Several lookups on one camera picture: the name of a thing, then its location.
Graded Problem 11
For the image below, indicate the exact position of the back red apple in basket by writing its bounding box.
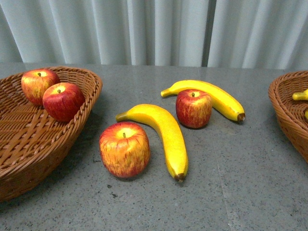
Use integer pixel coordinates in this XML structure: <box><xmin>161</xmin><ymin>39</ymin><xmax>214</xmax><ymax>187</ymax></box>
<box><xmin>21</xmin><ymin>68</ymin><xmax>60</xmax><ymax>106</ymax></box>

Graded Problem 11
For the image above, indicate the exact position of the small red apple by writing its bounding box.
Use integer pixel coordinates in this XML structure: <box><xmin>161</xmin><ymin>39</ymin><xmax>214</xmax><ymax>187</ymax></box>
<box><xmin>176</xmin><ymin>89</ymin><xmax>212</xmax><ymax>128</ymax></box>

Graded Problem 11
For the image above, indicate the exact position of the left wicker basket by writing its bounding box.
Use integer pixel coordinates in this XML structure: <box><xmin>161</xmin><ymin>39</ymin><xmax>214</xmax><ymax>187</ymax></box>
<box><xmin>0</xmin><ymin>66</ymin><xmax>103</xmax><ymax>202</ymax></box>

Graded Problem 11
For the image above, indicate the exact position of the right wicker basket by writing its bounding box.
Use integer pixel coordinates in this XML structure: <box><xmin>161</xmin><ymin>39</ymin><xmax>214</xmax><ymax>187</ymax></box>
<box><xmin>268</xmin><ymin>71</ymin><xmax>308</xmax><ymax>160</ymax></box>

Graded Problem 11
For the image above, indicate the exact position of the wicker basket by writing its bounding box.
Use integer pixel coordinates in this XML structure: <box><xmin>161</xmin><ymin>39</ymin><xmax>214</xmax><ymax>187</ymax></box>
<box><xmin>268</xmin><ymin>71</ymin><xmax>308</xmax><ymax>160</ymax></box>
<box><xmin>0</xmin><ymin>66</ymin><xmax>103</xmax><ymax>202</ymax></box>

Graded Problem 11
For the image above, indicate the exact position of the dark red apple in basket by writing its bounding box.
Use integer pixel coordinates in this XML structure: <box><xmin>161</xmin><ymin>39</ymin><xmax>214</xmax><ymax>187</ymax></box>
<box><xmin>42</xmin><ymin>82</ymin><xmax>85</xmax><ymax>122</ymax></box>

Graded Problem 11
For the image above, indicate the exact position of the white pleated curtain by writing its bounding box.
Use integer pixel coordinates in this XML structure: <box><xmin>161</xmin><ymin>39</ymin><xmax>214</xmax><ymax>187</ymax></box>
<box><xmin>0</xmin><ymin>0</ymin><xmax>308</xmax><ymax>69</ymax></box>

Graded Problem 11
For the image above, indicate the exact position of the large red yellow apple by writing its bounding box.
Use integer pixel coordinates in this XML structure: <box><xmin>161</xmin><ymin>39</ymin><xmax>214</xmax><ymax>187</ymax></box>
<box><xmin>99</xmin><ymin>122</ymin><xmax>151</xmax><ymax>179</ymax></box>

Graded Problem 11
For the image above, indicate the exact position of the yellow banana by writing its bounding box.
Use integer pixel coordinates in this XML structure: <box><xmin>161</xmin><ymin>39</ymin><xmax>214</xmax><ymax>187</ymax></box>
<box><xmin>115</xmin><ymin>104</ymin><xmax>189</xmax><ymax>182</ymax></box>
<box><xmin>292</xmin><ymin>89</ymin><xmax>308</xmax><ymax>101</ymax></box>
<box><xmin>161</xmin><ymin>80</ymin><xmax>245</xmax><ymax>123</ymax></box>

